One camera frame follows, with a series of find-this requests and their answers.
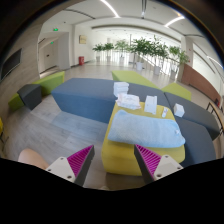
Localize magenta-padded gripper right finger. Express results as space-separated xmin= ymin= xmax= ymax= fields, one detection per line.
xmin=133 ymin=143 xmax=185 ymax=185

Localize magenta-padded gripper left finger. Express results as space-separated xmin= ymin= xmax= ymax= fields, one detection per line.
xmin=45 ymin=144 xmax=96 ymax=187

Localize light blue towel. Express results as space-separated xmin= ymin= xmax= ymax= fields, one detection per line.
xmin=107 ymin=109 xmax=186 ymax=149

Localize person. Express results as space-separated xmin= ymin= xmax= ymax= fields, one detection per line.
xmin=18 ymin=148 xmax=51 ymax=170

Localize dark grey wedge seat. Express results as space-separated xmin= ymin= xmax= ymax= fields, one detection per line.
xmin=174 ymin=116 xmax=218 ymax=168

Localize yellow ottoman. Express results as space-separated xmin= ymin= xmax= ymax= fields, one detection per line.
xmin=101 ymin=101 xmax=186 ymax=177

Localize white cube box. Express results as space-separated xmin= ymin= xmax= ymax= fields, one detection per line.
xmin=173 ymin=102 xmax=186 ymax=118

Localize dark grey long seat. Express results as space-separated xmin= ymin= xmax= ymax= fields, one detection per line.
xmin=164 ymin=92 xmax=221 ymax=141

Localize white tissue box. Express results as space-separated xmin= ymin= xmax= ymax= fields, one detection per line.
xmin=143 ymin=95 xmax=158 ymax=115

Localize blue-grey upholstered seat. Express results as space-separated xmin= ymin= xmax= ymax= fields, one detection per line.
xmin=50 ymin=77 xmax=171 ymax=125

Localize white plastic-wrapped pack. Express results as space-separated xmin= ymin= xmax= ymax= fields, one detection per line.
xmin=115 ymin=92 xmax=142 ymax=111

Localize small green seat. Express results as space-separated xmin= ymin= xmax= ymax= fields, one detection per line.
xmin=161 ymin=82 xmax=193 ymax=102

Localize dark grey cube stool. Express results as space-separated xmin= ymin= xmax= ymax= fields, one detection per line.
xmin=17 ymin=83 xmax=43 ymax=111

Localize green angled bench seat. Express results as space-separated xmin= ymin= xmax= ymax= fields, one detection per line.
xmin=8 ymin=70 xmax=66 ymax=113

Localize white stacked tissue packs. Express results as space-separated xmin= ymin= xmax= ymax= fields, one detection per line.
xmin=113 ymin=81 xmax=130 ymax=98

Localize green flat seat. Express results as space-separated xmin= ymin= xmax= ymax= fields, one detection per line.
xmin=111 ymin=69 xmax=160 ymax=90

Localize row of potted plants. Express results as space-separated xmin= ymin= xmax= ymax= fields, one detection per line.
xmin=92 ymin=36 xmax=190 ymax=81

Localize ceiling strip lights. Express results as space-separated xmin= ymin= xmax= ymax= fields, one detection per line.
xmin=99 ymin=0 xmax=224 ymax=69

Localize wooden bench black frame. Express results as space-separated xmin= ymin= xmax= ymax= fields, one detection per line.
xmin=206 ymin=101 xmax=224 ymax=135

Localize black wall screen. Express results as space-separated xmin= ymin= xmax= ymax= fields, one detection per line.
xmin=0 ymin=48 xmax=23 ymax=80

